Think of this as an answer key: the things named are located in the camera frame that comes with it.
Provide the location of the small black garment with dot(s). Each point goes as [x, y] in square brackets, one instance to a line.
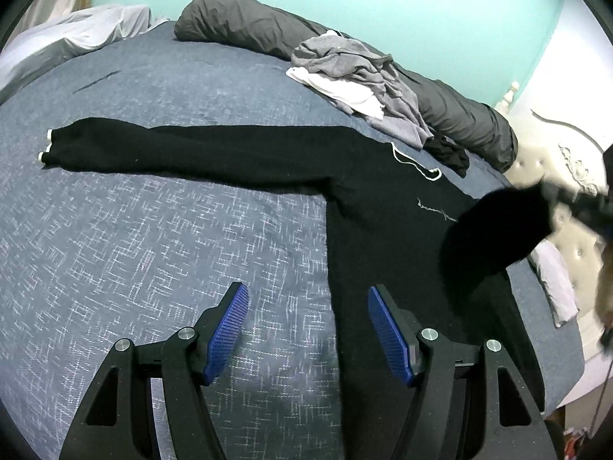
[448, 153]

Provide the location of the pile of grey white clothes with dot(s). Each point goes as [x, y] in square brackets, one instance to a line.
[354, 62]

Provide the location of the dark grey rolled duvet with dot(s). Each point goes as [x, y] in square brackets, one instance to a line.
[239, 19]

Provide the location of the white garment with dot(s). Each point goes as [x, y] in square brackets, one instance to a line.
[345, 93]

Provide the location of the bed with blue sheet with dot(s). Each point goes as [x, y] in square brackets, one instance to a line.
[143, 249]

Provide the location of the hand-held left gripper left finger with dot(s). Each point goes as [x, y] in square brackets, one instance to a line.
[227, 330]

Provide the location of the folded light grey garment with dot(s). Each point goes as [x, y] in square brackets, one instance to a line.
[558, 282]

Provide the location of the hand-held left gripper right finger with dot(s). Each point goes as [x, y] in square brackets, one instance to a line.
[390, 335]

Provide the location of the cream tufted headboard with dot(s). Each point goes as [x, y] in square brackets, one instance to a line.
[570, 163]

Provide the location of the person's right hand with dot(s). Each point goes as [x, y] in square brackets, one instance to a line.
[607, 292]

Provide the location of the colourful floor clutter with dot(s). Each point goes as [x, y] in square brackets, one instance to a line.
[574, 450]

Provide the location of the black sweater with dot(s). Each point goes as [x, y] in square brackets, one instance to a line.
[373, 230]

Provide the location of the light grey blanket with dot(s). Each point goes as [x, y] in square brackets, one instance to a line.
[81, 33]

